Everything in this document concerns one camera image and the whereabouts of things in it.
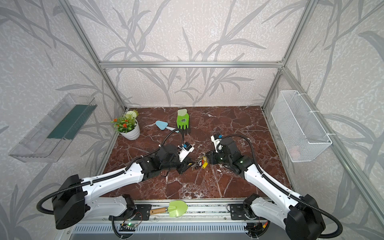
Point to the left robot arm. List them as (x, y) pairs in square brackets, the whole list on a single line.
[(78, 198)]

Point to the green work glove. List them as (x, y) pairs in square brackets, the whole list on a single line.
[(183, 121)]

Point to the green shovel wooden handle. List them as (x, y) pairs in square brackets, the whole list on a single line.
[(175, 209)]

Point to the left circuit board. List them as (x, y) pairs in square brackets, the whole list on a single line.
[(128, 227)]

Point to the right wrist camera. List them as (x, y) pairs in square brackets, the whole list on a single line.
[(216, 139)]

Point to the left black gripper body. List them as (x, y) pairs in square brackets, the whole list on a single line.
[(183, 164)]

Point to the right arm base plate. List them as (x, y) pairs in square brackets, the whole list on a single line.
[(238, 213)]

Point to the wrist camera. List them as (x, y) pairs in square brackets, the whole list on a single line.
[(216, 139), (185, 150)]

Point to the white wire basket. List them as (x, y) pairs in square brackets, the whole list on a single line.
[(302, 133)]

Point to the potted flower plant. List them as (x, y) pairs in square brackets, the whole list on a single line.
[(127, 125)]

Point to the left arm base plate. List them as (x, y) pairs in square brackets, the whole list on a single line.
[(141, 213)]

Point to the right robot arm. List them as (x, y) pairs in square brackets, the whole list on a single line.
[(300, 216)]

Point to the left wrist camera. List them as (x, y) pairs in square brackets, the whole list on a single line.
[(185, 150)]

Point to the light blue trowel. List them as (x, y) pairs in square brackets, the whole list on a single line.
[(163, 125)]

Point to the right wiring bundle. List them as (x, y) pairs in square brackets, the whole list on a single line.
[(258, 226)]

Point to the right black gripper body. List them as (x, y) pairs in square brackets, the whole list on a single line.
[(212, 157)]

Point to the clear acrylic wall shelf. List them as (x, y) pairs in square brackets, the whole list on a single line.
[(49, 139)]

